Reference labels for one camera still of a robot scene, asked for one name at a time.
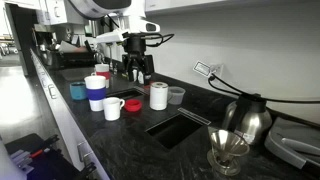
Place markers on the red and white cup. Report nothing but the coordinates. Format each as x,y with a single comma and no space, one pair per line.
102,70

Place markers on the small white mug left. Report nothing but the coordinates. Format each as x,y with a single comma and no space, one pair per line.
135,74

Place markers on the white and blue cup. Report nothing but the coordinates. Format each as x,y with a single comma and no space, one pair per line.
96,91

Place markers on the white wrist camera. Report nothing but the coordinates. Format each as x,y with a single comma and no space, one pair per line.
117,35

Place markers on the small white mug right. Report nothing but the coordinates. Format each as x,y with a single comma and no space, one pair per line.
140,77

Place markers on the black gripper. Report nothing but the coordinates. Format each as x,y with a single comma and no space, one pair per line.
135,47

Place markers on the grey tray lid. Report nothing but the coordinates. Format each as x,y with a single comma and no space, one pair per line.
295,143

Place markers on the clear plastic container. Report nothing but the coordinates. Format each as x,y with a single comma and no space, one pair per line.
175,95

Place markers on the teal blue cup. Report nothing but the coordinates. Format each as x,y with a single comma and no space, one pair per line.
78,90

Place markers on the small white mug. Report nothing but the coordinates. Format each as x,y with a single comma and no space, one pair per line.
140,77
135,74

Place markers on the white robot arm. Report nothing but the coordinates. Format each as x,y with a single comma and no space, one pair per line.
132,31

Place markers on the metal pour-over funnel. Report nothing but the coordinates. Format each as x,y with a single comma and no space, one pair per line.
226,147

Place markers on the black coffee machine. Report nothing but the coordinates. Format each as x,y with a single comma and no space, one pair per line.
60,54

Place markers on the white wall outlet tag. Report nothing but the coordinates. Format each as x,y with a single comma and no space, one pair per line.
208,70

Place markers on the white ceramic mug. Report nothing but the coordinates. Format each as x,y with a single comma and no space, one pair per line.
112,107

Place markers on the stainless steel carafe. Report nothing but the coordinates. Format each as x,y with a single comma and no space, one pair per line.
248,117

